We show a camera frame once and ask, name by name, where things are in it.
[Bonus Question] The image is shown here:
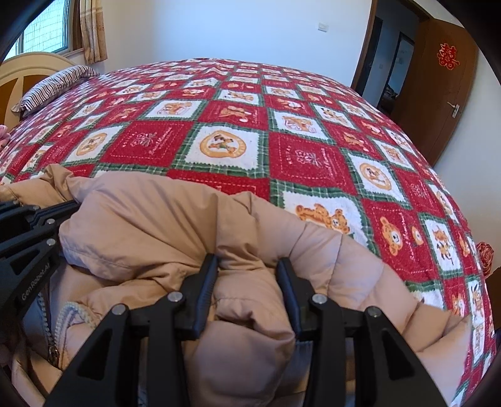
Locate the bed with red patterned quilt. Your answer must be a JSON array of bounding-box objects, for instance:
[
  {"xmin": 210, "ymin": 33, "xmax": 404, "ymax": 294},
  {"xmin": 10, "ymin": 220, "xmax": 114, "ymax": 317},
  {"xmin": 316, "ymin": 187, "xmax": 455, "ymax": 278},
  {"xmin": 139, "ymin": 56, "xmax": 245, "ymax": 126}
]
[{"xmin": 0, "ymin": 58, "xmax": 494, "ymax": 407}]

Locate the dark wooden door frame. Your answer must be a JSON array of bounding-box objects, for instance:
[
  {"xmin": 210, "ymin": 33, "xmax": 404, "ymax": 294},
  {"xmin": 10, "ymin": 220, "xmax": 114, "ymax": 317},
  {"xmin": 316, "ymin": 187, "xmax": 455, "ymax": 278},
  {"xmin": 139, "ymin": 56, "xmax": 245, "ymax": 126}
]
[{"xmin": 350, "ymin": 0, "xmax": 431, "ymax": 95}]

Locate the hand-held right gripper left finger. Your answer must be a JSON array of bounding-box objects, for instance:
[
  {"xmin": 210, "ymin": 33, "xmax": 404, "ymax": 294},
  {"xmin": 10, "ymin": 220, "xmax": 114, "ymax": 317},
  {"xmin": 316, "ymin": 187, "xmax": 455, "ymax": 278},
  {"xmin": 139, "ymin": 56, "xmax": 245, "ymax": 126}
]
[{"xmin": 43, "ymin": 254, "xmax": 220, "ymax": 407}]

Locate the cream and brown headboard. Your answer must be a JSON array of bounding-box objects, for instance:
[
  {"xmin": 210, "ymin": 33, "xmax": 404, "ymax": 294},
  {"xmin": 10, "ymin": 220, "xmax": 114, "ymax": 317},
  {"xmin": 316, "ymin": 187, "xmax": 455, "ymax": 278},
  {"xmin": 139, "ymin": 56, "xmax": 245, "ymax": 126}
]
[{"xmin": 0, "ymin": 52, "xmax": 77, "ymax": 128}]

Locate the narrow beige patterned curtain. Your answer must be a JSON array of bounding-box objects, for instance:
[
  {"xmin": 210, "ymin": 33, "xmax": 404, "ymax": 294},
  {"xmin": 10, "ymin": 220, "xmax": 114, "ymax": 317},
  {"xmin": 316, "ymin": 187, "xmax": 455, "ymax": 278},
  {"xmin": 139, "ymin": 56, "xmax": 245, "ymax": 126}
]
[{"xmin": 80, "ymin": 0, "xmax": 108, "ymax": 64}]

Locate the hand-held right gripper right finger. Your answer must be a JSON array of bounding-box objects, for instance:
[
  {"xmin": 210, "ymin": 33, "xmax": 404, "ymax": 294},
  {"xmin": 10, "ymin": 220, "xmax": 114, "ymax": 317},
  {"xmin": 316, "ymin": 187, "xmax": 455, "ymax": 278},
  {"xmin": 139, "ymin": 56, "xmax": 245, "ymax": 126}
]
[{"xmin": 276, "ymin": 257, "xmax": 449, "ymax": 407}]

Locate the striped pillow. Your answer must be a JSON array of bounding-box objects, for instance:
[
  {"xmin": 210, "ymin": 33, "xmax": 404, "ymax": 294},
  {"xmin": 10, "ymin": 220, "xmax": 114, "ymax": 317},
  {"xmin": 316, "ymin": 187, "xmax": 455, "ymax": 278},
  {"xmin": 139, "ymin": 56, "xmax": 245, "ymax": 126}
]
[{"xmin": 11, "ymin": 65, "xmax": 100, "ymax": 118}]

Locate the window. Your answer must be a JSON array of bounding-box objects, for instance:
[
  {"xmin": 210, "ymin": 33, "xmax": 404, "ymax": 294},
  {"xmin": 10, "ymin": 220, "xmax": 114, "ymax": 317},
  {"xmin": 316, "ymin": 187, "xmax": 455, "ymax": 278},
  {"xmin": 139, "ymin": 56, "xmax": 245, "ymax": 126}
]
[{"xmin": 4, "ymin": 0, "xmax": 83, "ymax": 59}]

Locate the red paper door decoration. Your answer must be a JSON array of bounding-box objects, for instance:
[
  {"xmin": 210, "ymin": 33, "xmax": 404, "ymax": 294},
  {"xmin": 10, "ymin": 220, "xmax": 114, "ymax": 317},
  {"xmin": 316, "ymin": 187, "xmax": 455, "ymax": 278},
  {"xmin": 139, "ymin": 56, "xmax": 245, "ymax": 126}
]
[{"xmin": 436, "ymin": 43, "xmax": 462, "ymax": 71}]

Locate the brown wooden door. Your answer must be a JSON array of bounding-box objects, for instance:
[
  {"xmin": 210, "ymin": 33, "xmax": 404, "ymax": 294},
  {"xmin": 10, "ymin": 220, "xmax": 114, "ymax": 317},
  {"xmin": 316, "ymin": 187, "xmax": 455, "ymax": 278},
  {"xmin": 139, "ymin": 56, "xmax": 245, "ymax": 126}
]
[{"xmin": 391, "ymin": 16, "xmax": 480, "ymax": 167}]

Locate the red cloth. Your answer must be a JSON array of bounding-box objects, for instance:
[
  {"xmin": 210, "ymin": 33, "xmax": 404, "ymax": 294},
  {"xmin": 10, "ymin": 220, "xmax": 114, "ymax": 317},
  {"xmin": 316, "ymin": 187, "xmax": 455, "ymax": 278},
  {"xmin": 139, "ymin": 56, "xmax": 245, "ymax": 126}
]
[{"xmin": 477, "ymin": 242, "xmax": 495, "ymax": 278}]

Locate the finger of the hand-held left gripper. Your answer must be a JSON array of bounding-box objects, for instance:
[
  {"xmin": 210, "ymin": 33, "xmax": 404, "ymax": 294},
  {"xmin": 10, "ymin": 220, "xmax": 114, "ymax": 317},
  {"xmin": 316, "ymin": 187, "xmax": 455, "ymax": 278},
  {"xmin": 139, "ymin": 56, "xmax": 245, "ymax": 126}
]
[
  {"xmin": 0, "ymin": 199, "xmax": 79, "ymax": 255},
  {"xmin": 0, "ymin": 238, "xmax": 60, "ymax": 314}
]

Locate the pale quilted puffer jacket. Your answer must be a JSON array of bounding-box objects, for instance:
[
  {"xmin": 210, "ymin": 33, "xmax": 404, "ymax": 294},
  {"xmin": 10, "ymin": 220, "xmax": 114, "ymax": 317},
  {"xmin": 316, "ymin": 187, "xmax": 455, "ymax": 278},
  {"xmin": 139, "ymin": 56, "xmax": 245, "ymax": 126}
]
[{"xmin": 0, "ymin": 163, "xmax": 472, "ymax": 407}]

